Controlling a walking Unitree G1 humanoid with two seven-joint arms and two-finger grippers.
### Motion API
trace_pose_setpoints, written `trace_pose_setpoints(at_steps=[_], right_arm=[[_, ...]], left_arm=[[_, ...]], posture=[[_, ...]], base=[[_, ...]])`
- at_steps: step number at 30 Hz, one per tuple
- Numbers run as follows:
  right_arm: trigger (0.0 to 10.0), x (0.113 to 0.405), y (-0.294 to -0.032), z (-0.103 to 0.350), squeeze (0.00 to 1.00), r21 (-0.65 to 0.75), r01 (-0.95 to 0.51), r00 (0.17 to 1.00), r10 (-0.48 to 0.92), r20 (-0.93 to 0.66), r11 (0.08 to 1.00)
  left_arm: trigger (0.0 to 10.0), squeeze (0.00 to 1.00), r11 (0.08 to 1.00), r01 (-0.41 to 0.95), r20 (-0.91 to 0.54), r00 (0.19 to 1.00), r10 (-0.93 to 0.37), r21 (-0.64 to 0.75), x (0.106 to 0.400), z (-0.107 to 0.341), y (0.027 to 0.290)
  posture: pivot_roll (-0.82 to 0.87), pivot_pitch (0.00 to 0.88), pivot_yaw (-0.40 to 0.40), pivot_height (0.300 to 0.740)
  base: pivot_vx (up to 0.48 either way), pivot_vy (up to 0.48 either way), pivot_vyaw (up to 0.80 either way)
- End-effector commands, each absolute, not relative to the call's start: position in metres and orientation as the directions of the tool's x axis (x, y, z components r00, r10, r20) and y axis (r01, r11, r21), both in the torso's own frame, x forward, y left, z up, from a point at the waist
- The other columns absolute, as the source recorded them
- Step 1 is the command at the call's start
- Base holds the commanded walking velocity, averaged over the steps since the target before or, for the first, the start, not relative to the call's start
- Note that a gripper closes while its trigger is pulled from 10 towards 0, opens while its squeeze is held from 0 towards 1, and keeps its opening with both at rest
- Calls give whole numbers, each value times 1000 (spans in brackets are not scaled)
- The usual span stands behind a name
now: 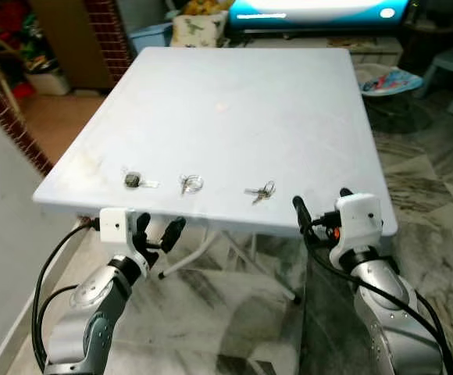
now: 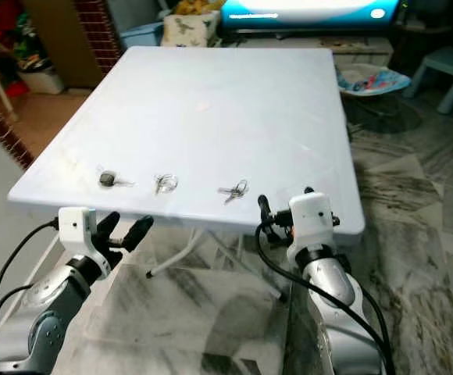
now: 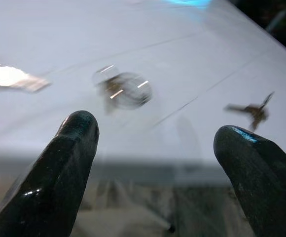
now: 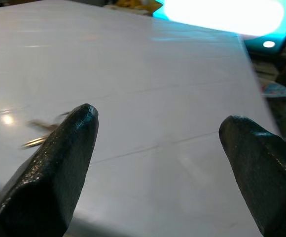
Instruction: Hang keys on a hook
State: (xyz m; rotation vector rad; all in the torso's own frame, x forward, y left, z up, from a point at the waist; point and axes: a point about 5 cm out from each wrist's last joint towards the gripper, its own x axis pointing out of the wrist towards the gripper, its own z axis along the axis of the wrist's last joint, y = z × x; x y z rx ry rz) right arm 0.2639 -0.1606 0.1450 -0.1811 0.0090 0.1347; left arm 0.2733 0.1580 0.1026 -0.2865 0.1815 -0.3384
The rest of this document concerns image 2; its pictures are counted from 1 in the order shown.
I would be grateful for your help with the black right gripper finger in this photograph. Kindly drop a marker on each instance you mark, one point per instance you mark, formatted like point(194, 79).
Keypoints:
point(309, 191)
point(265, 209)

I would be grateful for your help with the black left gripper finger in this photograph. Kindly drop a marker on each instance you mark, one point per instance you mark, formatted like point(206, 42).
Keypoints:
point(139, 232)
point(108, 225)

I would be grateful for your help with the silver key bunch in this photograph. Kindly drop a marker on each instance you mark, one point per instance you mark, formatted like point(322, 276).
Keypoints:
point(234, 190)

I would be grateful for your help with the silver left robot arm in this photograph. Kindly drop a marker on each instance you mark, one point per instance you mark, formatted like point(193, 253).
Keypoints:
point(47, 324)

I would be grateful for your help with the metal table leg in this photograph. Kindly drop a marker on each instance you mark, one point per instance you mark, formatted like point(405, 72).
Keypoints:
point(246, 267)
point(176, 254)

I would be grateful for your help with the black headed key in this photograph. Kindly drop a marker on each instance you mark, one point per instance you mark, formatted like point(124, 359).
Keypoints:
point(108, 180)

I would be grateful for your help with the white plastic table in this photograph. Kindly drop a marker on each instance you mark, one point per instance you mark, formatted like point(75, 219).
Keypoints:
point(226, 117)

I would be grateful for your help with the colourful baby bouncer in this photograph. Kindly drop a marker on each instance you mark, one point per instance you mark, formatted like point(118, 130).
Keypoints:
point(375, 80)

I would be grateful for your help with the pale television stand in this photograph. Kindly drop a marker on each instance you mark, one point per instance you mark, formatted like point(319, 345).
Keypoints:
point(363, 47)

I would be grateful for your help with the white bucket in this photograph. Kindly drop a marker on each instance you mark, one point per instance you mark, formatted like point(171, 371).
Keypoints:
point(41, 80)

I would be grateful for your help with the flat screen television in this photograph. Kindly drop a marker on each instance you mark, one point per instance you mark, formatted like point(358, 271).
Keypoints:
point(308, 9)

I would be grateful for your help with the light blue plastic stool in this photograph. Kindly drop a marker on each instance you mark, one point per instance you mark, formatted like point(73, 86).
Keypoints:
point(445, 62)

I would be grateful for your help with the brown wooden door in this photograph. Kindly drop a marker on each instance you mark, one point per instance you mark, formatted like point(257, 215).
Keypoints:
point(62, 39)

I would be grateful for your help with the light blue plastic bin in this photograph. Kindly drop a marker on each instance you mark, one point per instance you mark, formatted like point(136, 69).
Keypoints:
point(142, 35)

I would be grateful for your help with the dinosaur print cushion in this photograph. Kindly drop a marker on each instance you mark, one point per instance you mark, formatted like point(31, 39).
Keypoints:
point(189, 30)

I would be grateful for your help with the yellow plush toy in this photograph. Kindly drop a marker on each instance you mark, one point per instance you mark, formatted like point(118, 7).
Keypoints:
point(195, 6)

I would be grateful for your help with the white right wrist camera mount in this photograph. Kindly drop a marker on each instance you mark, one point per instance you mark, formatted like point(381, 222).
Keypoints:
point(311, 212)

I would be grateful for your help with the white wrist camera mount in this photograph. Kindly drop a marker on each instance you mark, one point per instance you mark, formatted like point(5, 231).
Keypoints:
point(311, 212)
point(74, 225)

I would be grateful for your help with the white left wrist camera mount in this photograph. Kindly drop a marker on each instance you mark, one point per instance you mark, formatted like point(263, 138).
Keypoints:
point(74, 225)

